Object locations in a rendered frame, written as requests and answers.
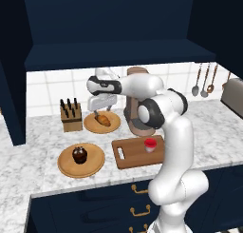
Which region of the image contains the open navy wall cabinet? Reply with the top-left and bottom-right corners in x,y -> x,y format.
6,0 -> 232,72

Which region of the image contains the round wooden plate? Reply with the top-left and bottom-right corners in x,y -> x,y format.
56,143 -> 106,180
83,110 -> 122,135

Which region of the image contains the brown hanging utensil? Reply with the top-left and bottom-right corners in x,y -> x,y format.
221,70 -> 233,91

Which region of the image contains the navy drawer front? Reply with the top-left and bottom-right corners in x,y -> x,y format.
77,200 -> 162,224
77,222 -> 158,233
77,179 -> 157,203

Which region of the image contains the navy base cabinet door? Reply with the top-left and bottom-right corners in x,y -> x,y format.
184,165 -> 243,233
25,195 -> 80,233

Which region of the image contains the brass drawer handle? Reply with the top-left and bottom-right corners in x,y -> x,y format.
130,184 -> 150,195
128,223 -> 149,233
129,204 -> 152,218

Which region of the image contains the brown stand mixer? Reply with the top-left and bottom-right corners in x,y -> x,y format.
122,66 -> 159,138

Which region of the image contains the red-lidded jam jar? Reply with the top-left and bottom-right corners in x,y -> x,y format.
143,138 -> 159,154

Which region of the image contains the grey hanging spoon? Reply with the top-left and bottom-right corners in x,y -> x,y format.
191,63 -> 203,98

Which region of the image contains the wooden knife block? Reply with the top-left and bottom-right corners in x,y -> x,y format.
59,102 -> 84,133

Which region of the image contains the golden brown croissant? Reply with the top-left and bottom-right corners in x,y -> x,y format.
96,114 -> 112,127

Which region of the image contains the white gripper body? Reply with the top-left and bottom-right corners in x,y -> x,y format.
86,94 -> 119,113

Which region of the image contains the silver toaster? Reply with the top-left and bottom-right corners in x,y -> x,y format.
219,77 -> 243,120

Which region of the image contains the wooden cutting board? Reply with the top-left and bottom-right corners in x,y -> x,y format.
111,134 -> 166,170

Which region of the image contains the chocolate cupcake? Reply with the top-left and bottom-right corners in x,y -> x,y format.
71,146 -> 88,165

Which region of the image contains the copper hanging spoon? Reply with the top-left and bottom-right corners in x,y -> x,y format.
206,63 -> 219,95

